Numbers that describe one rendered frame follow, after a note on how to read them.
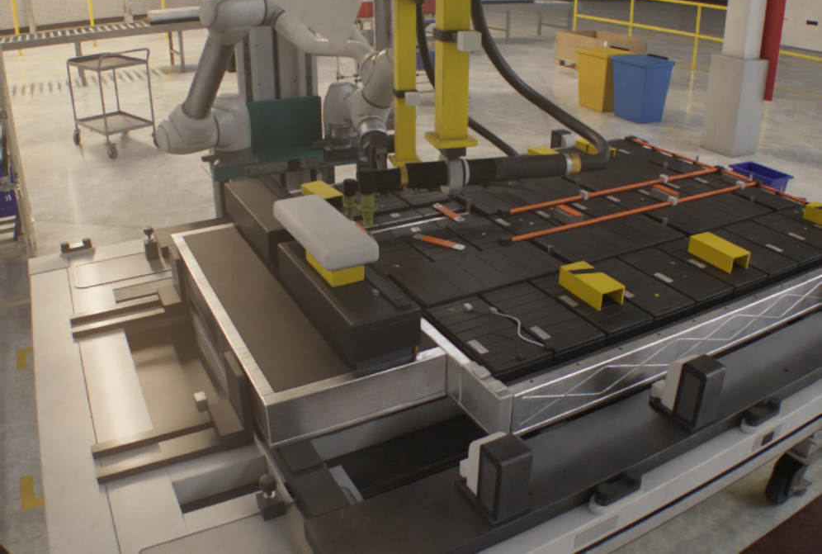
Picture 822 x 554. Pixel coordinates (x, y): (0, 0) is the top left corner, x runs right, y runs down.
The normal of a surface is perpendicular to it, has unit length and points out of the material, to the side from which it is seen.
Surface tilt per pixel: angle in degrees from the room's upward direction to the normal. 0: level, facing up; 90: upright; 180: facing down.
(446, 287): 0
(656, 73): 95
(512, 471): 90
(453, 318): 0
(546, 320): 0
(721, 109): 90
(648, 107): 95
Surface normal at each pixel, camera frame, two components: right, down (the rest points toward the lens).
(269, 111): 0.38, 0.37
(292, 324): 0.00, -0.91
